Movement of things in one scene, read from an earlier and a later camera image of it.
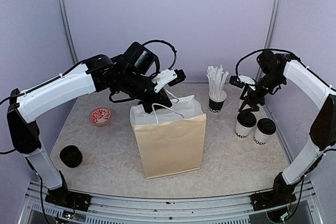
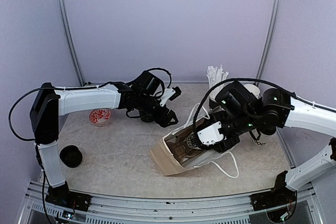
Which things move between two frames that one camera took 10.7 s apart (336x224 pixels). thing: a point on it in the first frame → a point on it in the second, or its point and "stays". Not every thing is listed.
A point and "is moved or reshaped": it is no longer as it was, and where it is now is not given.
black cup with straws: [217, 96] stays
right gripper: [249, 98] → [221, 146]
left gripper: [157, 103] → [159, 118]
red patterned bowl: [100, 116] stays
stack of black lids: [71, 156] stays
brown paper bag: [171, 138] is moved or reshaped
